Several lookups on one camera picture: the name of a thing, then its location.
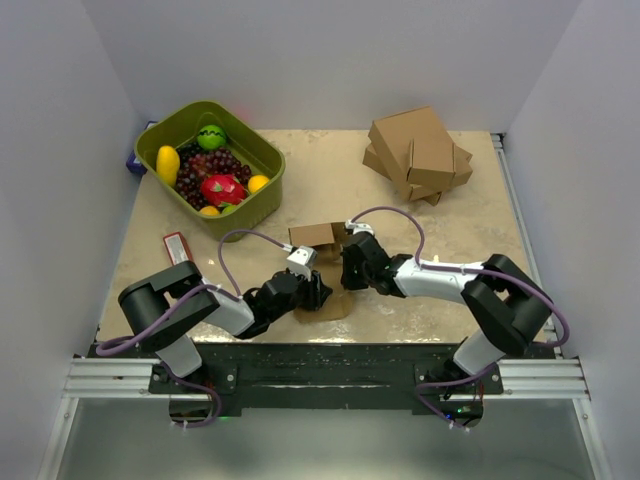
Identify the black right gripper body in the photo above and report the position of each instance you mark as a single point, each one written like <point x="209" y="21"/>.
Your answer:
<point x="369" y="276"/>

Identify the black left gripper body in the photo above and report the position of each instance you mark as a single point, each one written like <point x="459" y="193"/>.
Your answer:
<point x="298" y="298"/>

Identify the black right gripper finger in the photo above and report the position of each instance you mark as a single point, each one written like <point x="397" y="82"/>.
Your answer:
<point x="351" y="256"/>
<point x="351" y="278"/>

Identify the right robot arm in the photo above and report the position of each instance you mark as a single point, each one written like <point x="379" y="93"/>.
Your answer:
<point x="505" y="303"/>

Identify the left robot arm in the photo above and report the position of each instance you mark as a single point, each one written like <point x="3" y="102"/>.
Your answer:
<point x="170" y="303"/>

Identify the blue box behind basket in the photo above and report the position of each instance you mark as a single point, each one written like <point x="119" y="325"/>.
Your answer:
<point x="134" y="165"/>

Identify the orange fruit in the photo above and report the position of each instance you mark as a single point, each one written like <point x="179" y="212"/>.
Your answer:
<point x="257" y="182"/>

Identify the small yellow fruit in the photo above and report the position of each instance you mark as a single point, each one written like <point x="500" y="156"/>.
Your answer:
<point x="209" y="211"/>

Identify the red dragon fruit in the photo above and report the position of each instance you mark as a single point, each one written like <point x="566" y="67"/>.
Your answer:
<point x="223" y="190"/>

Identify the red snack packet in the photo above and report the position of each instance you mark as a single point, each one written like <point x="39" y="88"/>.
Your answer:
<point x="177" y="248"/>

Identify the green plastic basket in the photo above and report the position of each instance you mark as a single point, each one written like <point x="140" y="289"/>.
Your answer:
<point x="181" y="128"/>

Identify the dark purple grape bunch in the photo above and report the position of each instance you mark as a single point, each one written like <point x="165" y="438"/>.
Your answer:
<point x="197" y="165"/>

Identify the green apple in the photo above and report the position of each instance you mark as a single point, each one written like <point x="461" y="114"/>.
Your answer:
<point x="211" y="137"/>

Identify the yellow mango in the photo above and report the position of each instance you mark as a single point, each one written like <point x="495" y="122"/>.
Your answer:
<point x="168" y="165"/>

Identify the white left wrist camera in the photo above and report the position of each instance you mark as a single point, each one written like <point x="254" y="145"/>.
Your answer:
<point x="301" y="261"/>

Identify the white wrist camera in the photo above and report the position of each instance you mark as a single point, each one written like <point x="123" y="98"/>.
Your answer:
<point x="301" y="261"/>
<point x="353" y="228"/>

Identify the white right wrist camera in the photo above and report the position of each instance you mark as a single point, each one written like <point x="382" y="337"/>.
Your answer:
<point x="353" y="228"/>

